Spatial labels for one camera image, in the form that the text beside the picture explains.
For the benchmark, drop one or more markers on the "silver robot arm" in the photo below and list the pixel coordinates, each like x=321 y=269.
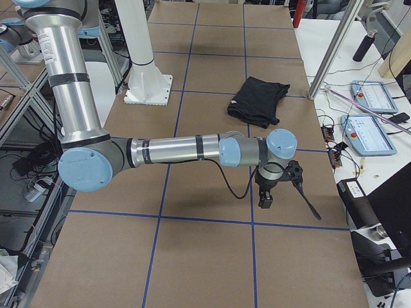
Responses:
x=14 y=33
x=92 y=157

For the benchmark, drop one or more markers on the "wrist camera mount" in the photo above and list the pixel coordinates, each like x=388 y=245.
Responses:
x=293 y=173

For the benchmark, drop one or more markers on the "black computer monitor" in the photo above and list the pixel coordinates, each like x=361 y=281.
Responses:
x=391 y=204

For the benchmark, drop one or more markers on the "aluminium frame post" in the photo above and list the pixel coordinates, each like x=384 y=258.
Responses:
x=344 y=25

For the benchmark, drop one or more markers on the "upper teach pendant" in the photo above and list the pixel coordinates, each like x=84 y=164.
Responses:
x=373 y=95

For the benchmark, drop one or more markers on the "red fire extinguisher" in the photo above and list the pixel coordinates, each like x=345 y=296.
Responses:
x=301 y=4

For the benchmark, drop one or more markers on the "teach pendant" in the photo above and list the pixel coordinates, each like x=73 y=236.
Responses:
x=373 y=95
x=366 y=136

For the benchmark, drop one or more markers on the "black box with label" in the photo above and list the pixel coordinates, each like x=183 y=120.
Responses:
x=356 y=203

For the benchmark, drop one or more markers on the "lower teach pendant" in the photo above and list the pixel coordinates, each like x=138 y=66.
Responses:
x=366 y=136

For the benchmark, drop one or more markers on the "black graphic t-shirt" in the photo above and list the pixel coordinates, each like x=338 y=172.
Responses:
x=256 y=102

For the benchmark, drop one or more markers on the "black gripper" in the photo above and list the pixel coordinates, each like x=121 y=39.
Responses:
x=264 y=185

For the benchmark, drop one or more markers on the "black water bottle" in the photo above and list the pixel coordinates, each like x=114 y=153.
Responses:
x=365 y=45

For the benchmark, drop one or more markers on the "orange electronics board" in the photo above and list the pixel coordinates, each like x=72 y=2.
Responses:
x=327 y=133

